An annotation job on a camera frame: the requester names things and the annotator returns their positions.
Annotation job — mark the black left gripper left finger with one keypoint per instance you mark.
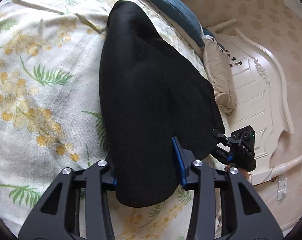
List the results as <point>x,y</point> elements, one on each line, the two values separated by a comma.
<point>56,214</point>

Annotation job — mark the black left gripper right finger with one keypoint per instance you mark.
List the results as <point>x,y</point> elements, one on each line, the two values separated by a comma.
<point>244,213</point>

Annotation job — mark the black pants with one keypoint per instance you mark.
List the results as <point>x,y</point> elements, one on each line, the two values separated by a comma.
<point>150,93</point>

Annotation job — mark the right hand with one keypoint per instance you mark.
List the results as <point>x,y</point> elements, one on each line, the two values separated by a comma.
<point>240,170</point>

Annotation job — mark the white carved headboard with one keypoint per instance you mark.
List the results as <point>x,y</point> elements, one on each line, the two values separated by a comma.
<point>261,90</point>

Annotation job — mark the beige pillow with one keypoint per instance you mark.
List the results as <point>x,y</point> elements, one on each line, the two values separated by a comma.
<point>218,69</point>

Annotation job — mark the dark teal blanket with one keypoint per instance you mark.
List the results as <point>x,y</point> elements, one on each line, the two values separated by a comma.
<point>183,16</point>

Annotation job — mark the white wall socket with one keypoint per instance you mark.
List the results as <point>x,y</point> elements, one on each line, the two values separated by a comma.
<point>282,189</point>

